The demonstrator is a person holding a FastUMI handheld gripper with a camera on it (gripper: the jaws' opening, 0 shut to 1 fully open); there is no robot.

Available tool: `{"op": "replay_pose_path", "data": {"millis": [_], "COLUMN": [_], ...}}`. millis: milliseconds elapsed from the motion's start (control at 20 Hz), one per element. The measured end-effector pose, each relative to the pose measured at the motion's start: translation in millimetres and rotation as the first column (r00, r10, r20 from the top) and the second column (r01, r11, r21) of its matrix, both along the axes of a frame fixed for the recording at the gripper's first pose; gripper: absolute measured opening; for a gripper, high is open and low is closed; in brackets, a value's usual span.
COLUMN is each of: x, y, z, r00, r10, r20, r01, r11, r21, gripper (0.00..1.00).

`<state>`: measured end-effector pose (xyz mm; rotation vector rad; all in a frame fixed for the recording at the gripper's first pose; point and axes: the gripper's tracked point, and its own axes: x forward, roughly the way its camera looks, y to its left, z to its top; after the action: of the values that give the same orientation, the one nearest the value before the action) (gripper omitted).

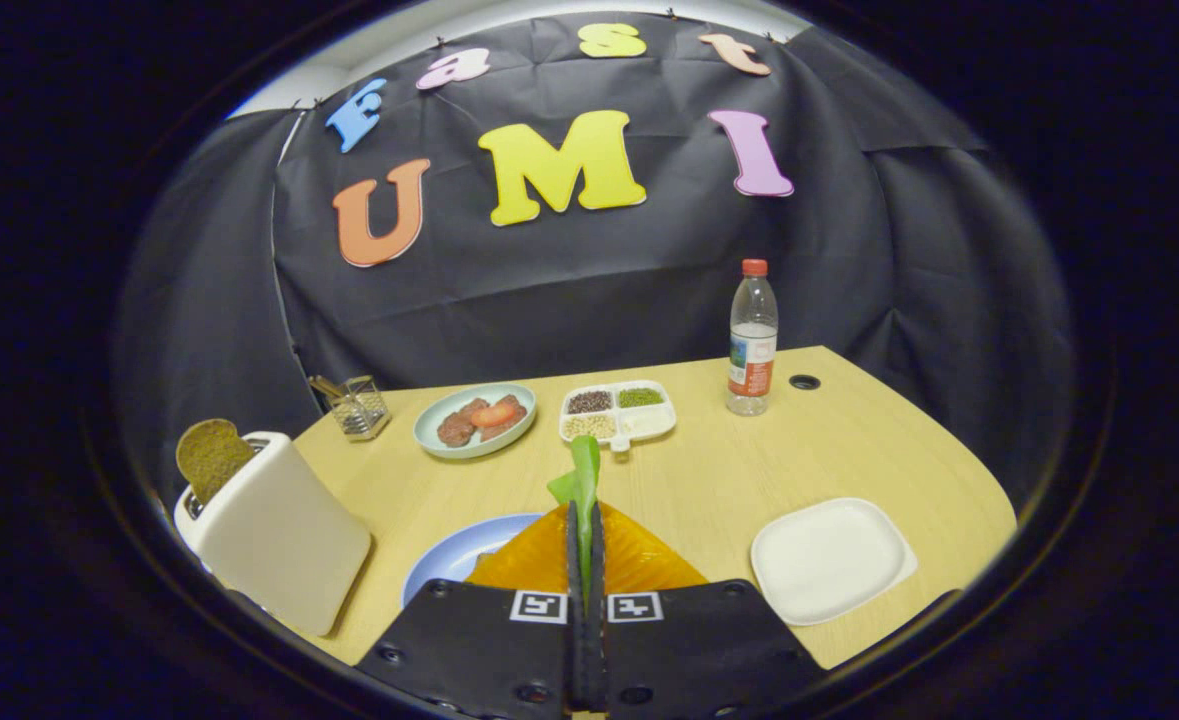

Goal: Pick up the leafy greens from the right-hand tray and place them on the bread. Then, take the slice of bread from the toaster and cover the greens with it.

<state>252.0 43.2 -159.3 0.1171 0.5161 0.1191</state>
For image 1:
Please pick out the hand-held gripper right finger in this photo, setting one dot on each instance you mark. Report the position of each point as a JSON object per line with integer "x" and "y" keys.
{"x": 709, "y": 650}

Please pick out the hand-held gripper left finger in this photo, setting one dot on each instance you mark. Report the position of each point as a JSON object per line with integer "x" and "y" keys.
{"x": 474, "y": 650}

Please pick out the green lettuce leaf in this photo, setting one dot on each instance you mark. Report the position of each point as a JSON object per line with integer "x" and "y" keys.
{"x": 583, "y": 480}

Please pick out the brown toast bread slice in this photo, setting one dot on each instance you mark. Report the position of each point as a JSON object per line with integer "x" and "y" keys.
{"x": 211, "y": 458}

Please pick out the blue round plate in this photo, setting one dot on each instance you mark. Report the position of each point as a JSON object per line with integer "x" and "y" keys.
{"x": 454, "y": 555}

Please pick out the white square plate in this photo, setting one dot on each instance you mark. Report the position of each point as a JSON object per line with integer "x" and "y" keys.
{"x": 829, "y": 560}

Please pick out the brown meat slice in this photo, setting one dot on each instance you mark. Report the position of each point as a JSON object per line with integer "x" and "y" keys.
{"x": 455, "y": 430}
{"x": 511, "y": 422}

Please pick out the white toaster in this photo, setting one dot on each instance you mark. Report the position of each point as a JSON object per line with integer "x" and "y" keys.
{"x": 279, "y": 540}

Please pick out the white divided seed tray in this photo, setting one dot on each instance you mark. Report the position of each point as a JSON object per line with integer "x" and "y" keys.
{"x": 649, "y": 420}

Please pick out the red tomato slice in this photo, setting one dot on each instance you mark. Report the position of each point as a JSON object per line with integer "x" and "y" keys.
{"x": 494, "y": 413}

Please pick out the pale green round plate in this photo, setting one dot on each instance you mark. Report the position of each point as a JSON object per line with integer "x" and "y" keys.
{"x": 434, "y": 415}

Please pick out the clear square stick holder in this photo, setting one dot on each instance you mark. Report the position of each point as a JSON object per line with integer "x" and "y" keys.
{"x": 361, "y": 412}

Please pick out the clear red-capped water bottle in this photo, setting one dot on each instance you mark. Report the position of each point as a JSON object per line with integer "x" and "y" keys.
{"x": 752, "y": 350}

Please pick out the black backdrop cloth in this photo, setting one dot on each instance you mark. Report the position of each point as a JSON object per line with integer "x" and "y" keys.
{"x": 589, "y": 280}

